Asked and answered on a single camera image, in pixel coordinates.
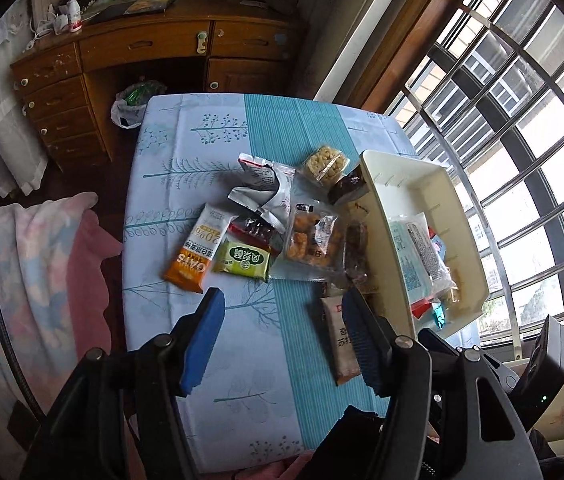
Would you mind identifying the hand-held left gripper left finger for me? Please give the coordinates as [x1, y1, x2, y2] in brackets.
[34, 287, 226, 480]

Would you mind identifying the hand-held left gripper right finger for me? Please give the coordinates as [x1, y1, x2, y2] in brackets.
[342, 289, 533, 480]

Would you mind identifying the brown biscuit packet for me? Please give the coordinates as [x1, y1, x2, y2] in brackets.
[320, 294, 363, 387]

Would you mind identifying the dark snack packet red seal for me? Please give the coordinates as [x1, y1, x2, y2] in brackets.
[227, 215, 275, 253]

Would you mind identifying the cream plastic bin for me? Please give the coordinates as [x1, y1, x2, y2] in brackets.
[359, 149, 492, 341]

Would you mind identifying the silver snack packet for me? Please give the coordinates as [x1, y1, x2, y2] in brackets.
[228, 152, 297, 233]

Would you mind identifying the clear bag of fried snacks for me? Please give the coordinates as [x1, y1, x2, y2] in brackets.
[269, 202, 347, 283]

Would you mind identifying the orange snack bar packet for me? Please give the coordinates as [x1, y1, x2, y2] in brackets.
[162, 203, 239, 295]

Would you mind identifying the clear bag of red dates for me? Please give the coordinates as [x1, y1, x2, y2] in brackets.
[343, 220, 371, 293]

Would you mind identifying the green snack packet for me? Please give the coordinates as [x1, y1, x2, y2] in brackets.
[212, 239, 273, 283]

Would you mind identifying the blue white snack packet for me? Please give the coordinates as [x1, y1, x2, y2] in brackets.
[389, 212, 455, 306]

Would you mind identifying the clear wrapped pastry packet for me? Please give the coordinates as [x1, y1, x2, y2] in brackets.
[446, 269, 463, 304]

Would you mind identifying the red white chocolate packet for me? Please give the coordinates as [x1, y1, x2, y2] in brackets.
[428, 227, 449, 263]

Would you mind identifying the dark brown snack packet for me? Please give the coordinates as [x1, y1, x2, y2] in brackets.
[328, 166, 369, 206]

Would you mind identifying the clear pack of yellow puffs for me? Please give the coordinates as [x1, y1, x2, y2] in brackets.
[303, 146, 351, 187]

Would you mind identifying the blue tree print tablecloth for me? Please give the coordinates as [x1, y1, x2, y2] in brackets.
[122, 92, 483, 476]

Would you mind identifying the pink patterned blanket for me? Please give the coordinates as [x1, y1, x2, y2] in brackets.
[0, 191, 125, 451]

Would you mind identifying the metal window grille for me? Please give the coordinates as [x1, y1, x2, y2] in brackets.
[387, 0, 564, 346]

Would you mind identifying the white plastic bag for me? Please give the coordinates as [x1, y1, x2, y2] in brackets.
[110, 81, 169, 130]

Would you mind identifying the wooden desk with drawers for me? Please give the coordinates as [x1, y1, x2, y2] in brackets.
[10, 10, 307, 173]

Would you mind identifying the dark book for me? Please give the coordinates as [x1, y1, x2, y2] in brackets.
[124, 0, 175, 16]

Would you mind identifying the wooden window frame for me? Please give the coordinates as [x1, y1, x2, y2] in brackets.
[347, 0, 488, 111]

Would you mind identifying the white charger cable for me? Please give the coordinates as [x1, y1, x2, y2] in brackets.
[26, 4, 65, 53]

